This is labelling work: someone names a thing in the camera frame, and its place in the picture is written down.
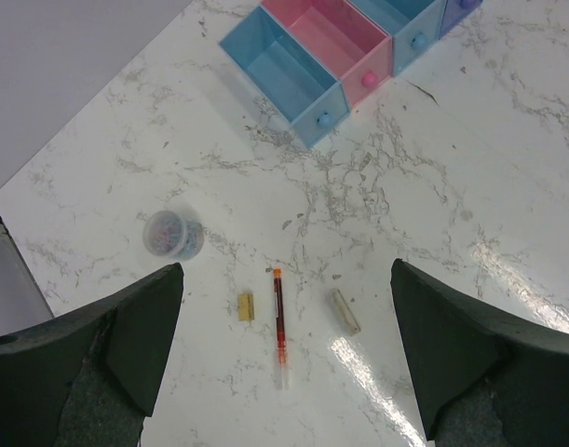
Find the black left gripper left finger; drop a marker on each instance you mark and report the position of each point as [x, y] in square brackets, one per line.
[90, 377]

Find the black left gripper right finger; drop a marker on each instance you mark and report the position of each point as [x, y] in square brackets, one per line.
[481, 376]

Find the clear tub of paper clips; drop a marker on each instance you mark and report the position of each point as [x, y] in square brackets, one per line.
[168, 234]

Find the small yellow eraser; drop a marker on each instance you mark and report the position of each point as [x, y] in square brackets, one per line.
[245, 307]

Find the red mechanical pencil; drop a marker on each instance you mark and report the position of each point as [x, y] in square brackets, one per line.
[281, 338]

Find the beige chalk stick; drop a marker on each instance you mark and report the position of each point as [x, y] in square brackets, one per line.
[343, 313]

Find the light blue bin left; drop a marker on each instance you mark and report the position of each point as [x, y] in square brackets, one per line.
[301, 88]

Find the light blue bin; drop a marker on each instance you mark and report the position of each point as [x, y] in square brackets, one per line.
[301, 88]
[413, 24]

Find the pink bin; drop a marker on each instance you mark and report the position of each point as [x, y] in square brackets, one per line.
[353, 48]

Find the light blue bin middle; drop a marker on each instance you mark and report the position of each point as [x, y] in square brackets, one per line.
[413, 24]

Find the purple blue bin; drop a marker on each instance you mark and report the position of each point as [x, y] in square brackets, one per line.
[455, 11]

